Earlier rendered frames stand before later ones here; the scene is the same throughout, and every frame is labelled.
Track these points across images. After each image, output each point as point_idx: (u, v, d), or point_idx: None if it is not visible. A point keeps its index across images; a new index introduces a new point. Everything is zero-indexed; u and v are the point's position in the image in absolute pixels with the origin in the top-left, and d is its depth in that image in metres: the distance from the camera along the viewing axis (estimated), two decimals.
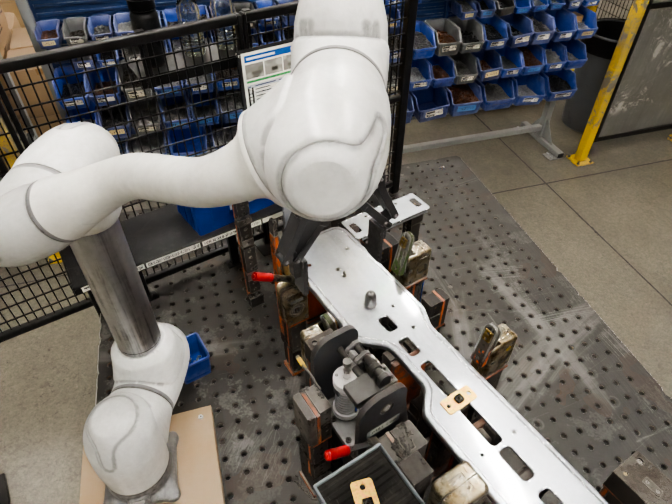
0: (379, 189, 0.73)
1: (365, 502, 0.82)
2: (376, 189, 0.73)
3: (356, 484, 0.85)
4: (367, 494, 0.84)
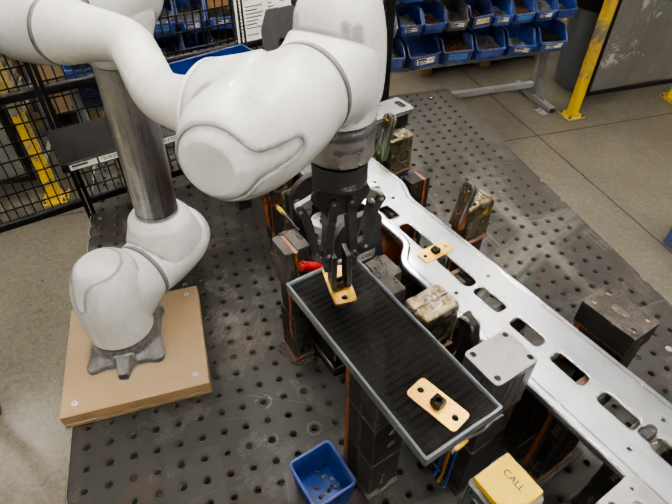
0: (373, 206, 0.72)
1: (336, 279, 0.82)
2: (370, 205, 0.73)
3: None
4: (339, 276, 0.84)
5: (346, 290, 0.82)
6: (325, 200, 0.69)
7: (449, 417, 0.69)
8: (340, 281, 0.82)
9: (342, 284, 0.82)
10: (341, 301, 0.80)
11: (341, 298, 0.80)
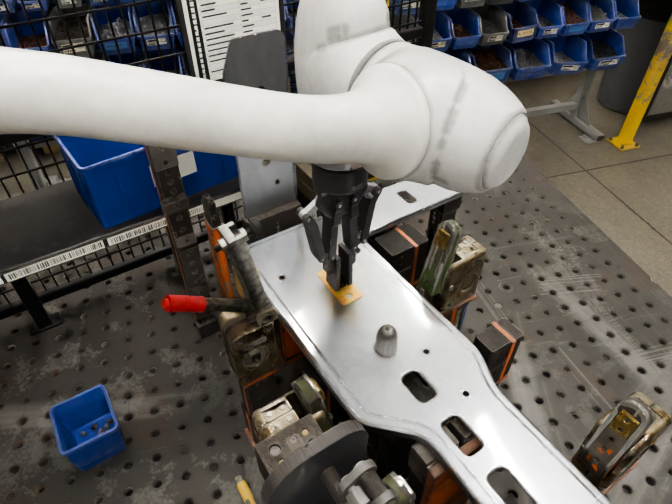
0: (371, 201, 0.73)
1: None
2: (367, 200, 0.73)
3: (322, 272, 0.85)
4: None
5: (348, 288, 0.82)
6: (330, 203, 0.69)
7: None
8: (341, 281, 0.82)
9: (343, 283, 0.82)
10: (348, 300, 0.80)
11: (347, 297, 0.80)
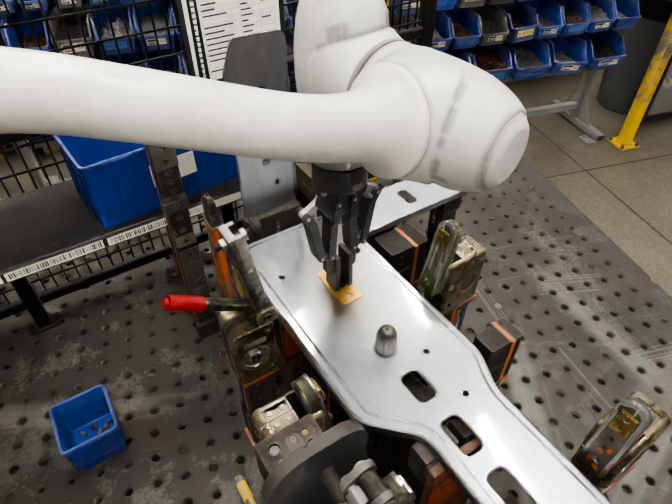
0: (371, 200, 0.73)
1: None
2: (367, 200, 0.74)
3: (322, 272, 0.85)
4: None
5: (348, 288, 0.82)
6: (329, 203, 0.69)
7: None
8: (341, 281, 0.82)
9: (343, 283, 0.82)
10: (348, 300, 0.80)
11: (347, 297, 0.80)
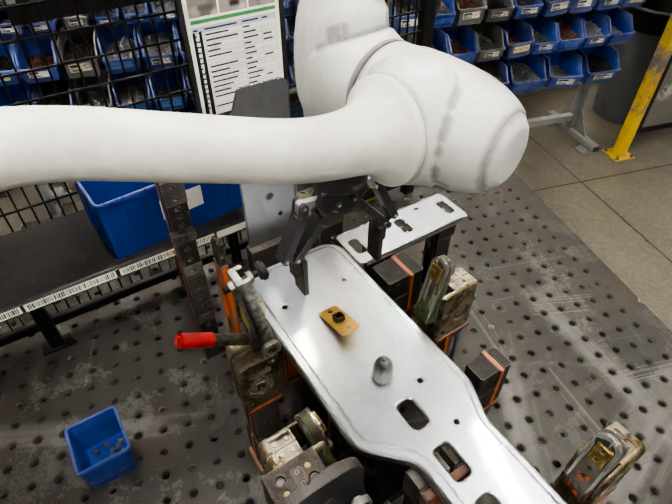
0: (379, 189, 0.73)
1: (335, 315, 0.88)
2: (376, 189, 0.73)
3: (323, 312, 0.91)
4: (336, 314, 0.90)
5: (347, 321, 0.88)
6: (330, 203, 0.69)
7: None
8: (340, 316, 0.88)
9: (342, 317, 0.88)
10: (347, 331, 0.86)
11: (346, 329, 0.86)
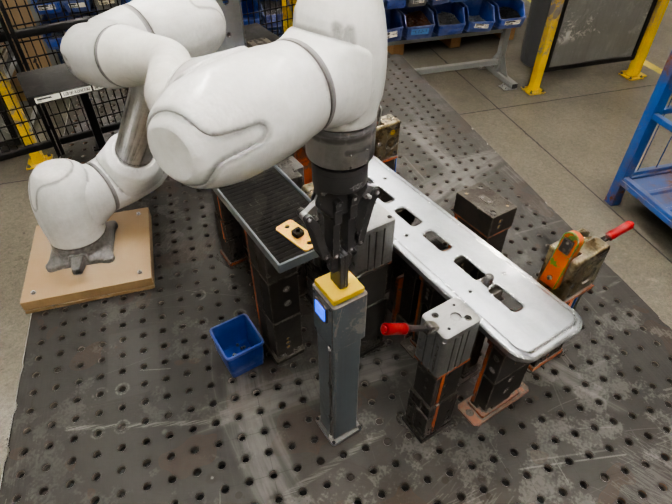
0: (370, 201, 0.73)
1: None
2: (366, 201, 0.74)
3: None
4: None
5: None
6: (329, 202, 0.69)
7: (304, 242, 0.88)
8: None
9: None
10: None
11: None
